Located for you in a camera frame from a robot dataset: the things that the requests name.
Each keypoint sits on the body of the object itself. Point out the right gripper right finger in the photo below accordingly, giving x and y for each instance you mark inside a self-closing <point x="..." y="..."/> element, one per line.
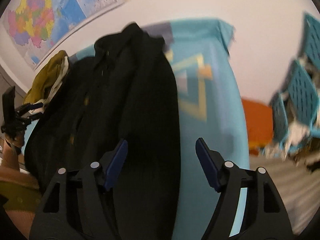
<point x="249" y="205"/>

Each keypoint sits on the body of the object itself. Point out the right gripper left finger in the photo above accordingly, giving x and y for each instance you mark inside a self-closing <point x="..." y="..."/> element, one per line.
<point x="79" y="204"/>

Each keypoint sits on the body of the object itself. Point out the black coat with gold buttons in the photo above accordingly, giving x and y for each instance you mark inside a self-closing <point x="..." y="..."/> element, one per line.
<point x="128" y="91"/>

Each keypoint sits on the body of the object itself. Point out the person's left forearm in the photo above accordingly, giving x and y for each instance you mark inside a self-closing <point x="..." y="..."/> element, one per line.
<point x="20" y="195"/>

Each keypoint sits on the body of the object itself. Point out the person's left hand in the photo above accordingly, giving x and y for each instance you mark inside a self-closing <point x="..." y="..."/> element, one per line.
<point x="14" y="145"/>

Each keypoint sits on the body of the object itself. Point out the mustard yellow garment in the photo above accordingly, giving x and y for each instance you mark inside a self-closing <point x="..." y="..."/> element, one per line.
<point x="45" y="79"/>

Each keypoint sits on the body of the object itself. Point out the orange stool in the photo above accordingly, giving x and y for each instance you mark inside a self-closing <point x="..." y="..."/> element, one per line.
<point x="259" y="124"/>

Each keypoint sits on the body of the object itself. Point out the teal perforated plastic rack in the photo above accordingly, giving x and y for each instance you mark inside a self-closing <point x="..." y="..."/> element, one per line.
<point x="296" y="106"/>

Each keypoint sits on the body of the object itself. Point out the teal patterned bed sheet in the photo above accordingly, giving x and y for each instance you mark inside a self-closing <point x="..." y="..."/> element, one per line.
<point x="209" y="107"/>

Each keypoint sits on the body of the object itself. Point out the colourful wall map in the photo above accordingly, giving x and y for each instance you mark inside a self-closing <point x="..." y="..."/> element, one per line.
<point x="36" y="27"/>

